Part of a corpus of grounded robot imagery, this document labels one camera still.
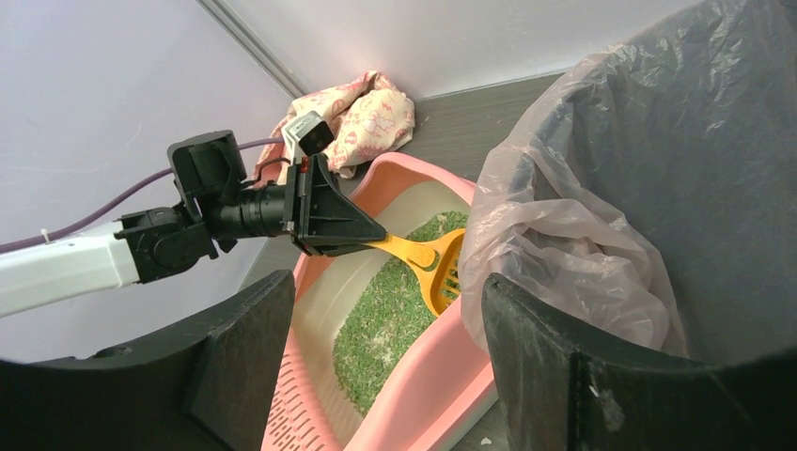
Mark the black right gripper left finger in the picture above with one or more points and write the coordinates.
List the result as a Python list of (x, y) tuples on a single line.
[(203, 383)]

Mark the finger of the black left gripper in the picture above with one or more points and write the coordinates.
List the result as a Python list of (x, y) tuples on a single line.
[(342, 250), (326, 216)]

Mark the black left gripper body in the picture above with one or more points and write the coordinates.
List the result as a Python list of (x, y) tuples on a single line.
[(219, 205)]

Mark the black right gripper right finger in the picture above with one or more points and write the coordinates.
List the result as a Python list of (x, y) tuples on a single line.
[(567, 385)]

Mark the orange litter scoop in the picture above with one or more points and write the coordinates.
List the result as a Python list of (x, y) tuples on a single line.
[(434, 263)]

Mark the pink litter box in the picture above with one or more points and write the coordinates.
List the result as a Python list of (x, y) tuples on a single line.
[(442, 384)]

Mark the pink plastic trash bag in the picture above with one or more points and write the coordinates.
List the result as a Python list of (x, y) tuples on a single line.
[(651, 190)]

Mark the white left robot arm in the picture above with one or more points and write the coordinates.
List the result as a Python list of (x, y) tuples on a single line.
[(130, 250)]

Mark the green cat litter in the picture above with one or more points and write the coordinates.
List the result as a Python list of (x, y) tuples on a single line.
[(387, 319)]

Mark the pink floral cloth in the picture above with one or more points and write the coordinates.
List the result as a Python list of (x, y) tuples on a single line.
[(368, 117)]

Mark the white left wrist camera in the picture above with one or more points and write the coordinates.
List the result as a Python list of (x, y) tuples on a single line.
[(306, 135)]

